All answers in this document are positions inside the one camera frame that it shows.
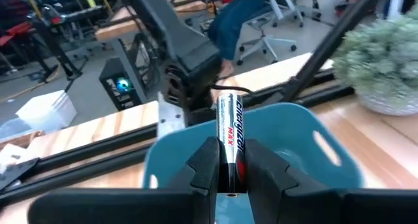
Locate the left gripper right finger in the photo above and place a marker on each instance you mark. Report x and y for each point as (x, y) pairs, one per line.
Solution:
(277, 198)

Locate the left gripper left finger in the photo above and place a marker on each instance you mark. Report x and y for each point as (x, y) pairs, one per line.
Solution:
(196, 185)

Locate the Energizer Max battery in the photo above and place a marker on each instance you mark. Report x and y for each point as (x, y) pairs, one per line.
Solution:
(230, 126)

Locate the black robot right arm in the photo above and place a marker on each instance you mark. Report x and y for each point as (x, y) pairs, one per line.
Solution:
(192, 57)

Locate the teal plastic bin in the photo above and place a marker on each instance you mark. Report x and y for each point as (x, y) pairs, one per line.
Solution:
(287, 132)

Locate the black computer tower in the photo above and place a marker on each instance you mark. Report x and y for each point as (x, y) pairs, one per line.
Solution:
(112, 73)

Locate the white office chair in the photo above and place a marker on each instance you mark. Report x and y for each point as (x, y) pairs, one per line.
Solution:
(264, 42)

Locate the person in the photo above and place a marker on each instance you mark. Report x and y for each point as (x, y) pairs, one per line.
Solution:
(228, 28)

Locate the clear plastic bin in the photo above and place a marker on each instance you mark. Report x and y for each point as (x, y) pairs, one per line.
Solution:
(45, 113)

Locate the wooden workbench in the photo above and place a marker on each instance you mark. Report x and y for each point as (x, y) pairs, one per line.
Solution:
(114, 31)

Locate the green potted plant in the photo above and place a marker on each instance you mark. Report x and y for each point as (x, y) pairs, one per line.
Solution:
(382, 54)

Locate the silver mounting bracket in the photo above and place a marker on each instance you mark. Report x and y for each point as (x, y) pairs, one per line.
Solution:
(170, 119)

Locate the black aluminium table frame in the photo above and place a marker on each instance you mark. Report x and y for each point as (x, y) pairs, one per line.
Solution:
(98, 145)

